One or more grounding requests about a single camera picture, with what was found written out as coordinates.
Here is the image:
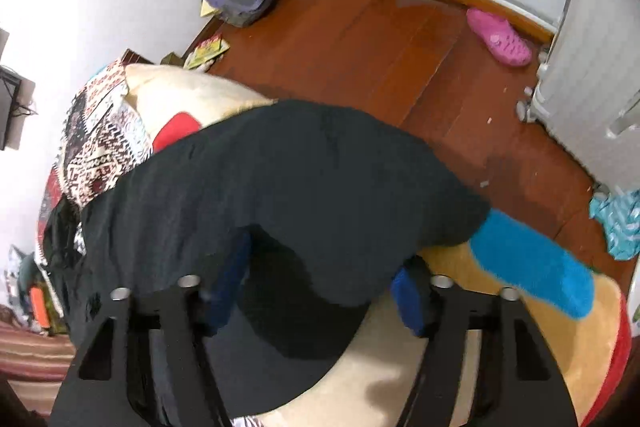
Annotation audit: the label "black garment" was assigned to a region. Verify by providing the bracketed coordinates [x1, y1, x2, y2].
[42, 99, 493, 423]

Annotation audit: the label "patchwork printed blanket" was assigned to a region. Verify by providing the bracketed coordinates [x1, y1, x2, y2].
[37, 59, 153, 268]

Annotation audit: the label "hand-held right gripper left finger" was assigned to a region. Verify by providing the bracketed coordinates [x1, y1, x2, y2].
[50, 239, 252, 427]

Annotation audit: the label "orange box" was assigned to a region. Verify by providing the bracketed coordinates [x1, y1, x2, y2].
[29, 287, 51, 332]

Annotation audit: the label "pink clog shoe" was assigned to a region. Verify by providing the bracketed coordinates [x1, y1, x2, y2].
[466, 7, 533, 68]

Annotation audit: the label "green bag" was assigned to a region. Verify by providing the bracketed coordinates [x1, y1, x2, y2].
[20, 252, 68, 338]

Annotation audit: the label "wall-mounted television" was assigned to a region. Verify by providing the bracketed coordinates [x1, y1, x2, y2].
[0, 64, 36, 152]

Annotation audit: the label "colourful magazines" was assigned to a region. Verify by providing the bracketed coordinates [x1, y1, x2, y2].
[184, 34, 231, 72]

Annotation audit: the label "teal patterned cloth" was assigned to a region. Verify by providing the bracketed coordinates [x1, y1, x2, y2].
[589, 189, 640, 260]

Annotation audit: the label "blue fuzzy cloth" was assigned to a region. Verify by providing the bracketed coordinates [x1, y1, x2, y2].
[470, 209, 596, 320]

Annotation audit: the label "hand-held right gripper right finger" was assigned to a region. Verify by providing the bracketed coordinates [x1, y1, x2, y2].
[390, 268, 578, 427]

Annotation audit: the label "striped rug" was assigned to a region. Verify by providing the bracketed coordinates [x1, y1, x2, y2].
[0, 304, 76, 408]

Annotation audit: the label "cream plush blanket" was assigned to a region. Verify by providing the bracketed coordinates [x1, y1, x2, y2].
[124, 63, 633, 427]

